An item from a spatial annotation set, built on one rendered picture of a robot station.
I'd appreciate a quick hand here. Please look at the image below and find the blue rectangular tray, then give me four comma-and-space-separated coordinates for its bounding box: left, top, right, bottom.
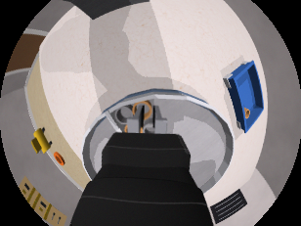
223, 61, 264, 133

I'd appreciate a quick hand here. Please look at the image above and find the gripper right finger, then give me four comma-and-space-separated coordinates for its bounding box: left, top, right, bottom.
152, 106, 168, 134

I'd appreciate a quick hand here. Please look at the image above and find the dark grey metal bushing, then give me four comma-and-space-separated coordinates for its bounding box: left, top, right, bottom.
143, 118, 154, 133
115, 105, 134, 124

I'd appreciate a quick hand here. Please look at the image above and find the grey round turning table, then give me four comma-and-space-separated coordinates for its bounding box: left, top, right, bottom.
80, 89, 235, 194

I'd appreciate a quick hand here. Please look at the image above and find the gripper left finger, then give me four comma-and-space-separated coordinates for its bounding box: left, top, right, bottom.
127, 105, 145, 133

